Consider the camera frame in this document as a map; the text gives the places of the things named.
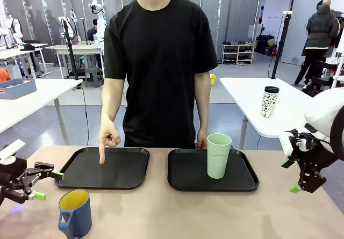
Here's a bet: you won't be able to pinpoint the person in black puffer jacket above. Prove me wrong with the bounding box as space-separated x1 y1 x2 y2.
293 0 341 86

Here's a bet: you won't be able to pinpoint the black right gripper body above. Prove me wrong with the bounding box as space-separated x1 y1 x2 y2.
288 131 337 194

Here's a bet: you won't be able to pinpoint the orange cloth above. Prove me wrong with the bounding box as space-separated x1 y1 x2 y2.
0 69 12 84

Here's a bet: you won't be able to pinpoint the beige background desk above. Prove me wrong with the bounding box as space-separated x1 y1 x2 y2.
45 44 105 79

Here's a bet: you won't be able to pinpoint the slim white background robot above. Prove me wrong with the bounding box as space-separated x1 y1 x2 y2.
58 9 79 40

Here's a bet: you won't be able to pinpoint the wooden shoe rack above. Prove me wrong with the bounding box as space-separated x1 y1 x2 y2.
221 43 255 65

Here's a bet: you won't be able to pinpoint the white background robot black cables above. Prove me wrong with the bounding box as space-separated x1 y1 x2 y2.
0 15 24 48

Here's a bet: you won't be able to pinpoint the person's right hand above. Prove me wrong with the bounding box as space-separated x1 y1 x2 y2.
98 120 122 165

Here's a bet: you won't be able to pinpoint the black bags pile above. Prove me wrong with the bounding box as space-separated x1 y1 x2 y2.
254 34 278 56

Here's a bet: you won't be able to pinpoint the person's left forearm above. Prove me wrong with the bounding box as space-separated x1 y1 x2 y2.
193 71 211 131

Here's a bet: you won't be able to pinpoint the person's right forearm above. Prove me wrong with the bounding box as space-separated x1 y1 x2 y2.
100 77 127 123

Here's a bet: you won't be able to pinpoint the grey plastic stool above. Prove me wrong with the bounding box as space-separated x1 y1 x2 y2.
84 67 104 88

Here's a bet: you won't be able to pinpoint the white table with bin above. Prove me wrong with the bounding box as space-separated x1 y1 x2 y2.
0 78 84 146

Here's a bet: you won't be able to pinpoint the person's black t-shirt torso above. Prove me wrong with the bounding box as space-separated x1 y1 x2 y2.
103 0 219 149

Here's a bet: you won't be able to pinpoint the seated person in black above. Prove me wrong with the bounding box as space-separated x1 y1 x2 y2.
87 18 101 45

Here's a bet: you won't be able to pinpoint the white background desk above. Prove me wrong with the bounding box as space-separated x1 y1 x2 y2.
0 42 53 79

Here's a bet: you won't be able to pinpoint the blue mug yellow inside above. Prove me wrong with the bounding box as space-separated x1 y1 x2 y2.
58 189 92 238

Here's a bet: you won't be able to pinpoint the white table rounded corner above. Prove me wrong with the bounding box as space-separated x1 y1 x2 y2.
219 77 318 150

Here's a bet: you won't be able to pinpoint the black hanging power cable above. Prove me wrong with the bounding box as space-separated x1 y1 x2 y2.
79 86 90 146

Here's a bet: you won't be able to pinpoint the blue storage bin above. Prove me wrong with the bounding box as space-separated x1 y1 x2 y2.
0 78 38 100

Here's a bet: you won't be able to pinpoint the black stand white head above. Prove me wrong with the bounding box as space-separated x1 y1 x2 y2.
270 11 293 79

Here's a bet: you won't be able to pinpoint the black plastic tray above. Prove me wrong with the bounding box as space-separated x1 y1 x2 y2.
167 148 260 192
54 147 151 191

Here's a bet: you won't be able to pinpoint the white black spotted tumbler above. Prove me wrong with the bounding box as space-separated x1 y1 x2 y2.
260 86 281 119

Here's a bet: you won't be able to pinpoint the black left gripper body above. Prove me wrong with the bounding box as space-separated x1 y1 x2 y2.
0 158 36 194

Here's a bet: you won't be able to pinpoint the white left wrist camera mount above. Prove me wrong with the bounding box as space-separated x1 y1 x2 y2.
0 139 26 166

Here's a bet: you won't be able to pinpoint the black light stand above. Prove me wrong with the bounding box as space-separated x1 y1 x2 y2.
61 18 80 80

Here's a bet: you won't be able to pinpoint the person's left hand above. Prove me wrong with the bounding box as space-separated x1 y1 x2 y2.
196 129 209 150

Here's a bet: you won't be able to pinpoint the light green plastic cup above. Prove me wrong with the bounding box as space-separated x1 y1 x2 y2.
206 133 232 180

